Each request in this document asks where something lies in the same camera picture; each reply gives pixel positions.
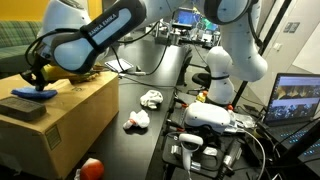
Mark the open black laptop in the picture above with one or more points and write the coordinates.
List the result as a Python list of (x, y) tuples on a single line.
[(293, 96)]

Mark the black stand pole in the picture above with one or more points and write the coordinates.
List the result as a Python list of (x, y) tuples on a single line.
[(240, 95)]

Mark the grey wall switch plate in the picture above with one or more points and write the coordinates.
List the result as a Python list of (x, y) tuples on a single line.
[(291, 27)]

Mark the red toy radish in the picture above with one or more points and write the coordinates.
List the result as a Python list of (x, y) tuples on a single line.
[(92, 170)]

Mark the large cardboard box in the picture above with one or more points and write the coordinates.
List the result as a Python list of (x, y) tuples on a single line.
[(76, 110)]

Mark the blue background monitor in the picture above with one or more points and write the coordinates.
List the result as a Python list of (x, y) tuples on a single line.
[(186, 16)]

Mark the white VR headset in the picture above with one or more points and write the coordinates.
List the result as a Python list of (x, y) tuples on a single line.
[(206, 115)]

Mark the yellow bottle with orange cap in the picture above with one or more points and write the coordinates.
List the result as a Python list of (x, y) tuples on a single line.
[(201, 97)]

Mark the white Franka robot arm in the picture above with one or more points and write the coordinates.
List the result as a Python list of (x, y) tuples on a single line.
[(240, 60)]

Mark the black office chair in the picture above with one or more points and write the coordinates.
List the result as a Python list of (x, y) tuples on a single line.
[(201, 79)]

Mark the white VR controller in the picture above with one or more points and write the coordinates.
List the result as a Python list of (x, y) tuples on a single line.
[(190, 140)]

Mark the black equipment tray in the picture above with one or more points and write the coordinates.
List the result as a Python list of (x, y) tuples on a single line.
[(213, 163)]

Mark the plain white cloth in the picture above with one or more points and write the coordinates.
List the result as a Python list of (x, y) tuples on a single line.
[(151, 99)]

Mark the green plaid sofa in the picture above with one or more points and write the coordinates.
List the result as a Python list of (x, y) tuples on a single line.
[(16, 36)]

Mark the blue sponge cloth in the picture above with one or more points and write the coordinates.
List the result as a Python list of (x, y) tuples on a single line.
[(33, 94)]

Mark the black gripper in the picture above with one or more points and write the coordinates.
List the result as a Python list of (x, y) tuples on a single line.
[(38, 71)]

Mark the dark grey board eraser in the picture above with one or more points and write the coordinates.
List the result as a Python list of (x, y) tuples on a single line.
[(21, 108)]

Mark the white cloth with red patch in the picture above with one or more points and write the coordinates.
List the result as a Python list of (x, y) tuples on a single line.
[(140, 119)]

